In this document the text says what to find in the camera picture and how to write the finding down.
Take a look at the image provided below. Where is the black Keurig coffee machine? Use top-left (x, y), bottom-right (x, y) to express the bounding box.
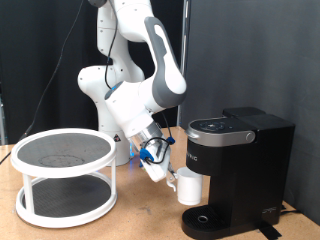
top-left (181, 106), bottom-right (296, 240)

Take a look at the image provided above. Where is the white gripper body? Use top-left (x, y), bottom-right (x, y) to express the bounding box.
top-left (141, 143), bottom-right (172, 183)

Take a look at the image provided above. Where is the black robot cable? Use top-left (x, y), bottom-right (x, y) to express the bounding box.
top-left (0, 0), bottom-right (176, 166)

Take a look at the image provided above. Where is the black tape strip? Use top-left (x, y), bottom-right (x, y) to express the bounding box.
top-left (255, 220), bottom-right (283, 240)

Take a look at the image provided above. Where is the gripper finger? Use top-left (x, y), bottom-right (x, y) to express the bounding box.
top-left (166, 163), bottom-right (179, 183)

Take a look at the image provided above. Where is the white two-tier turntable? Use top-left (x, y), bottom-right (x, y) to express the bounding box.
top-left (10, 128), bottom-right (118, 229)

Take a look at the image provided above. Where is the black curtain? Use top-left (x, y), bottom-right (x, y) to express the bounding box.
top-left (0, 0), bottom-right (185, 146)

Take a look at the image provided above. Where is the black power cord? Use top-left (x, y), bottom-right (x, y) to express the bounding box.
top-left (279, 203), bottom-right (303, 216)

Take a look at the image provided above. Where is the grey metal stand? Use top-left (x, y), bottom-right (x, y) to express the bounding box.
top-left (0, 83), bottom-right (8, 146)

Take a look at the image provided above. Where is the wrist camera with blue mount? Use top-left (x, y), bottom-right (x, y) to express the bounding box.
top-left (138, 148), bottom-right (156, 169)

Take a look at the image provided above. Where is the white mug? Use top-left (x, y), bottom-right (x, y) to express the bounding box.
top-left (165, 166), bottom-right (204, 206)

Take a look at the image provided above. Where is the grey metal post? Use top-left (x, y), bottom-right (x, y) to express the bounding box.
top-left (176, 0), bottom-right (192, 128)

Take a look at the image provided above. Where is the grey partition panel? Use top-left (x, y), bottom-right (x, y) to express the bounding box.
top-left (181, 0), bottom-right (320, 226)

